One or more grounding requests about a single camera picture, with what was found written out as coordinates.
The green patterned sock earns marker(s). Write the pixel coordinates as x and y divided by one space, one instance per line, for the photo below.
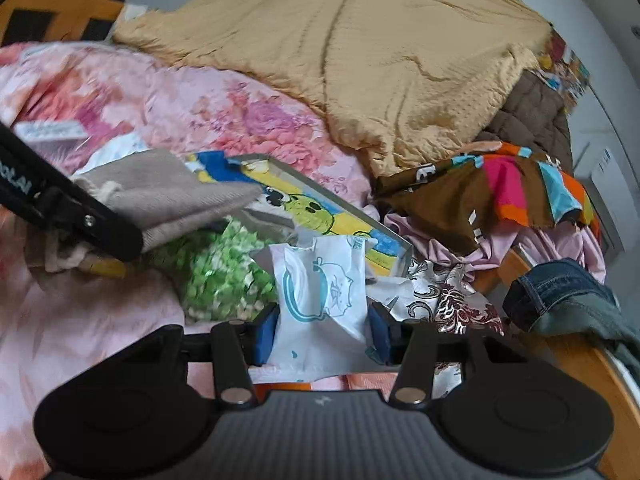
215 270

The pink floral bedsheet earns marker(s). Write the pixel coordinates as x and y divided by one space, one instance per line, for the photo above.
175 100

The yellow dotted quilt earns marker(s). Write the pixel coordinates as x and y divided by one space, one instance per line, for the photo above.
350 60

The brown quilted blanket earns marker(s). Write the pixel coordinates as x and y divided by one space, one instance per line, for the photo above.
535 110

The white cloth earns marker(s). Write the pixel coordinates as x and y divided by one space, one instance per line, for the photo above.
395 290

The brown multicolour striped shirt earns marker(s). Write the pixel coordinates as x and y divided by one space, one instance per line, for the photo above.
450 200

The blue denim jeans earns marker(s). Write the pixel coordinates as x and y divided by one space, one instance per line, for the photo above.
550 295

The small white box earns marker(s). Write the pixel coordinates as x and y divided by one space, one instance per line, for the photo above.
50 132

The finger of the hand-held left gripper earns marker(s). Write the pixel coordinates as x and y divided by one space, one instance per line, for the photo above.
95 227

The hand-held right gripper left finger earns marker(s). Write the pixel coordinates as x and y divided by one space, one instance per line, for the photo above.
265 335

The white wipes packet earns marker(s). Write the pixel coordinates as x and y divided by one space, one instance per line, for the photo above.
320 290

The cartoon print box tray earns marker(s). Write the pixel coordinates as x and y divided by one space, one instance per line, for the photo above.
320 210

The cartoon wall poster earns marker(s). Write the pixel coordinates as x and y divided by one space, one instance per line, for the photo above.
565 70

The lilac pink cloth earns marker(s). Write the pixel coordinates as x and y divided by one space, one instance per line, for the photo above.
550 250

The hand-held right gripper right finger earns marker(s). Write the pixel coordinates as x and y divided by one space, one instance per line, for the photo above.
380 335

